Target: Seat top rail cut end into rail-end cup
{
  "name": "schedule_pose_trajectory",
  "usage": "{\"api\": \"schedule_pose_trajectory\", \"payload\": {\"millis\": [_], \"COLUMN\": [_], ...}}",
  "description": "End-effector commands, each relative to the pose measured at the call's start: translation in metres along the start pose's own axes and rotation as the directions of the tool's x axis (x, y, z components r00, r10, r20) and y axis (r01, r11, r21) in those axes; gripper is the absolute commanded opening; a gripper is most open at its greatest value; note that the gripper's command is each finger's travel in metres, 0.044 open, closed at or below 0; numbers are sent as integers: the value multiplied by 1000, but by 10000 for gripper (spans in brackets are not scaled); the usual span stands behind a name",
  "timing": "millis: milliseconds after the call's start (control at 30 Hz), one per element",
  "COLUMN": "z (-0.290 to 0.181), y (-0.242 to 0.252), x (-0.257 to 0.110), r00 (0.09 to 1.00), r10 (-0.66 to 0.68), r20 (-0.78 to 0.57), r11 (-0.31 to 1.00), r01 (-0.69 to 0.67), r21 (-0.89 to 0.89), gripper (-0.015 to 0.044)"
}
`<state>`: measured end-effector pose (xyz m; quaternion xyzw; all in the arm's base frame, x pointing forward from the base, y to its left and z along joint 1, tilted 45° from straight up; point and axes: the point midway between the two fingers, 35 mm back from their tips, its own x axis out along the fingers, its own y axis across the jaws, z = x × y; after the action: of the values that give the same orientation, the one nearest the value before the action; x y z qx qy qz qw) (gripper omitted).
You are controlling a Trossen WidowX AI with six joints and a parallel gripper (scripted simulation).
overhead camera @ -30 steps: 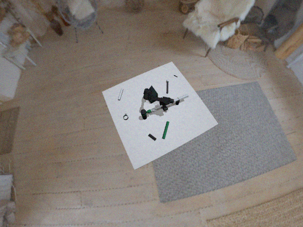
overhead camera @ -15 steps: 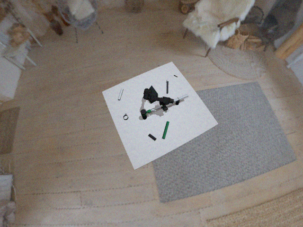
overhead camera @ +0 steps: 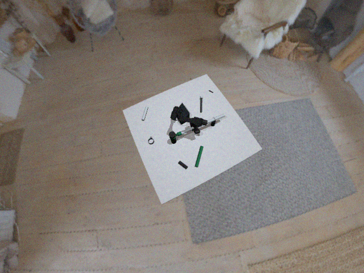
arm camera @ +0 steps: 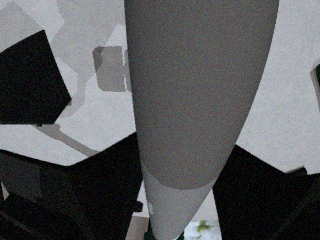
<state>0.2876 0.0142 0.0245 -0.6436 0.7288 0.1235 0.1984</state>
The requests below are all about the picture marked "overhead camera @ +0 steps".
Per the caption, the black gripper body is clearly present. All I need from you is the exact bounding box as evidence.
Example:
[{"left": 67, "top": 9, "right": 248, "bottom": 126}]
[{"left": 191, "top": 123, "right": 200, "bottom": 134}]

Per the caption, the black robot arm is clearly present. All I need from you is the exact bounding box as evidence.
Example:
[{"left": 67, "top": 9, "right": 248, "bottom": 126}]
[{"left": 170, "top": 106, "right": 208, "bottom": 127}]

